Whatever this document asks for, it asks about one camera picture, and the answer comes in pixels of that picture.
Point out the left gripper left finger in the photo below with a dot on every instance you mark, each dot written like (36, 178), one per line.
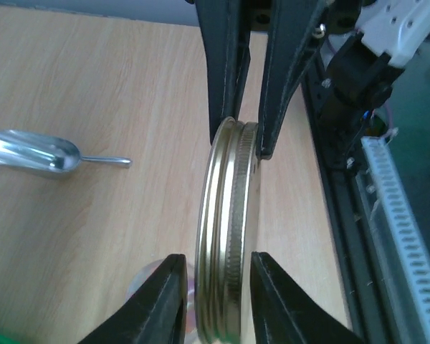
(162, 322)

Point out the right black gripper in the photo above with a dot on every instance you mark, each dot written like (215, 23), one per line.
(296, 31)

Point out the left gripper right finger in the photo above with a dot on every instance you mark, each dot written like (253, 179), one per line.
(284, 313)

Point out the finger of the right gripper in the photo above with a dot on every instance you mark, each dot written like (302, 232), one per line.
(225, 30)

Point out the gold jar lid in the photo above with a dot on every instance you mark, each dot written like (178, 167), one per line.
(227, 234)

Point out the silver metal scoop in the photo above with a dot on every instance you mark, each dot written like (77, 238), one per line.
(46, 155)

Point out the clear glass jar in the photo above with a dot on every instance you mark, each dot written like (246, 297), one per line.
(152, 280)

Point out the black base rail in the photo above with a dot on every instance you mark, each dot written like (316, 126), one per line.
(367, 310)

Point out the light blue cable duct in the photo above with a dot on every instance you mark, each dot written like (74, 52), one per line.
(398, 243)

